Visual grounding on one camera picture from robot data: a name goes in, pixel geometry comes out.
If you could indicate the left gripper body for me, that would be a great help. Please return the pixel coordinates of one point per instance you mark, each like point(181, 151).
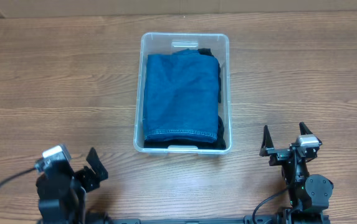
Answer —
point(87, 179)

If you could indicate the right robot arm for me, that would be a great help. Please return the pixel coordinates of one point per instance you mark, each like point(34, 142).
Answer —
point(308, 194)

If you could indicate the blue terry towel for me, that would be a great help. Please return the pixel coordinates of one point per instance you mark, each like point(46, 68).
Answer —
point(181, 96)

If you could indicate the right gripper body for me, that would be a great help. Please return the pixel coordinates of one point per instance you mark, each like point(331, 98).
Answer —
point(281, 153)

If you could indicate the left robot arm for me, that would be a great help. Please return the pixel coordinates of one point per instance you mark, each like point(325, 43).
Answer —
point(62, 191)

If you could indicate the clear plastic container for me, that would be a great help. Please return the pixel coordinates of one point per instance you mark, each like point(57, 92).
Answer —
point(171, 42)

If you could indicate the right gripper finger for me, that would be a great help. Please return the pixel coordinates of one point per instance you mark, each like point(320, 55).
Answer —
point(267, 145)
point(304, 130)

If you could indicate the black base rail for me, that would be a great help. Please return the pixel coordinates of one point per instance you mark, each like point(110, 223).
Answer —
point(260, 219)

